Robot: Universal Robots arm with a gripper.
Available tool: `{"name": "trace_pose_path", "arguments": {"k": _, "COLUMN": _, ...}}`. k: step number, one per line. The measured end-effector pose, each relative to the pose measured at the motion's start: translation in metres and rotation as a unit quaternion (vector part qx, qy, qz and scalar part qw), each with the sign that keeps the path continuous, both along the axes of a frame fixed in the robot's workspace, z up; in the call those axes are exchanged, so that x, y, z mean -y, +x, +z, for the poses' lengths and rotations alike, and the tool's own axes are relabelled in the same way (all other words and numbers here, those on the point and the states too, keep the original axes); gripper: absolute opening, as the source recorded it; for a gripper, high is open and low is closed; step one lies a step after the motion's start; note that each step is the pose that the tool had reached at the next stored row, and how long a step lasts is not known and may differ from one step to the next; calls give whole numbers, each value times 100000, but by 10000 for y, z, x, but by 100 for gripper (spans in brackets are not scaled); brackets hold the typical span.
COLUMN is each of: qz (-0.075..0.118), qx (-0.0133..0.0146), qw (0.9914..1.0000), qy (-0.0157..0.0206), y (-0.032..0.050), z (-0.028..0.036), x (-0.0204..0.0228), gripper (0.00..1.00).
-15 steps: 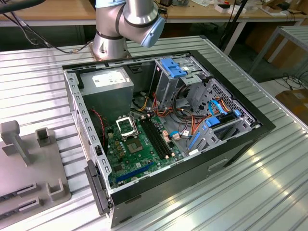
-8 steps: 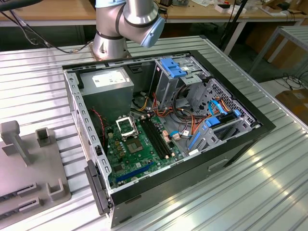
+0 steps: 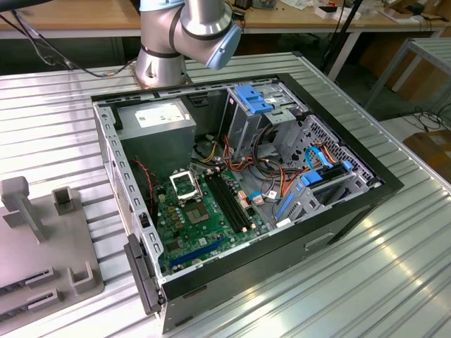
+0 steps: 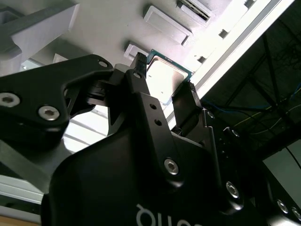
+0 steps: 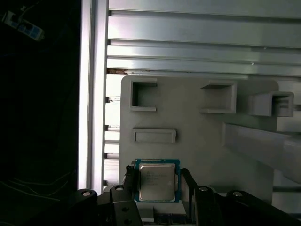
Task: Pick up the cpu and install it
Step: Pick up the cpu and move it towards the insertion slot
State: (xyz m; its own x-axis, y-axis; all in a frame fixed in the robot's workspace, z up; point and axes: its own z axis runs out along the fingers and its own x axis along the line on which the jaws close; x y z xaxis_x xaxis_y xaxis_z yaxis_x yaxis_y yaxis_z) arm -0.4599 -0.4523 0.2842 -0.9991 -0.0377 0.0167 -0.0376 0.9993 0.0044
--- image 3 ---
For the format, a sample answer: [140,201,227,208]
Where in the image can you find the CPU socket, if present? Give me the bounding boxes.
[184,201,213,227]

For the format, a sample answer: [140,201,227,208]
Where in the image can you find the black RAM slot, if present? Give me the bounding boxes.
[209,173,246,232]
[218,168,257,227]
[205,175,240,233]
[214,172,252,230]

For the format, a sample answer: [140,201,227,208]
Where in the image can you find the grey metal drive cage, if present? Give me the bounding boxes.
[223,82,311,161]

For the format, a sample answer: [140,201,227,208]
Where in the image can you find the metal socket cover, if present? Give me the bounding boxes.
[168,170,204,205]

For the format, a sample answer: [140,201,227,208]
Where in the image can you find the green motherboard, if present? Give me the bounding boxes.
[153,165,272,279]

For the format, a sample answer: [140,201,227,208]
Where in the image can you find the grey power supply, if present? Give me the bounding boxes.
[114,98,198,184]

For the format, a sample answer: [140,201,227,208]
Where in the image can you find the blue plastic disk carrier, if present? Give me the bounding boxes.
[235,84,278,115]

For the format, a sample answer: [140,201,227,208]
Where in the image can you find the black disk in blue carrier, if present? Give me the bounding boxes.
[299,160,354,188]

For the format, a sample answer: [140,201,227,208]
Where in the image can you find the blue expansion slot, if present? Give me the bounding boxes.
[168,236,227,268]

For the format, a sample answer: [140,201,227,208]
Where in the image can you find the perforated metal disk bay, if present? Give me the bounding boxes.
[280,114,384,226]

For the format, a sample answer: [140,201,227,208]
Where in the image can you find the black open PC case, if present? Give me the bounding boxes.
[89,72,404,334]

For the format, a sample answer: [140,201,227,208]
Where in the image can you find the black plastic case bezel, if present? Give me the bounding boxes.
[123,232,166,316]

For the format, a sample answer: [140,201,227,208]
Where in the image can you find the white box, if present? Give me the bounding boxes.
[314,5,362,21]

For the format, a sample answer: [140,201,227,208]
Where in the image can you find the black tripod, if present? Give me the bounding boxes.
[321,0,364,77]

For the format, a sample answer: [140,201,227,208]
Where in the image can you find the grey parts rack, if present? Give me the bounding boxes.
[0,175,106,320]

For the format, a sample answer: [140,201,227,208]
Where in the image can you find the wooden desk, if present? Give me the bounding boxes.
[0,0,451,82]

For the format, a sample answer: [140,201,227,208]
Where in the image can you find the cardboard box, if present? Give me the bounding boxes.
[402,128,451,184]

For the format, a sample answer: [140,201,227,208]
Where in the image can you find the yellow black wire bundle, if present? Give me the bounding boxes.
[192,133,226,165]

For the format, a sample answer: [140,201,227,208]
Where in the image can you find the wire locking lever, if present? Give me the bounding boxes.
[190,168,206,202]

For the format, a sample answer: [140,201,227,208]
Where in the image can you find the black cable bundle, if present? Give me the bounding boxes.
[253,123,283,166]

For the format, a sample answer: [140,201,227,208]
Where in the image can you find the orange red wire bundle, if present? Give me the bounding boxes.
[223,135,307,207]

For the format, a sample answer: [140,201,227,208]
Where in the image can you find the blue plastic bracket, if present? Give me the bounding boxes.
[273,192,296,220]

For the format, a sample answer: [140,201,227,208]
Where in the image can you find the red black twisted wire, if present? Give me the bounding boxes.
[135,158,156,216]

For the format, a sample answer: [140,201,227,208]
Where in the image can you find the brown base plate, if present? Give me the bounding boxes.
[128,60,194,89]

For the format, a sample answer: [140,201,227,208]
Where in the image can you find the grey metal frame table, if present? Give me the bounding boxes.
[364,37,451,113]

